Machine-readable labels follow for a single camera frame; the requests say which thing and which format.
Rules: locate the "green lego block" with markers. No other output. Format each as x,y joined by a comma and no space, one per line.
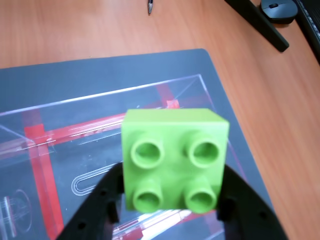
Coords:
175,140

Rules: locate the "black pen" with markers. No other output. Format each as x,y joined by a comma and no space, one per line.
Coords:
150,6

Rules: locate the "black monitor stand leg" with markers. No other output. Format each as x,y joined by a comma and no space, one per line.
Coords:
265,25

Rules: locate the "grey rubber mat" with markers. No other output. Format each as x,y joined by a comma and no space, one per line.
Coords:
125,70

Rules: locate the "black keyboard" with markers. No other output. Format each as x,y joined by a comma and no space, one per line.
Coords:
312,25

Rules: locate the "grey computer mouse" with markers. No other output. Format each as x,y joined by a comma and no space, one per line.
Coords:
278,10

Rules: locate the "transparent acrylic box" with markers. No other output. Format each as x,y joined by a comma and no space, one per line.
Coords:
75,155

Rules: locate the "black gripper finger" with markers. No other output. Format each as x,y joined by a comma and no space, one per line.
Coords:
250,212
95,210

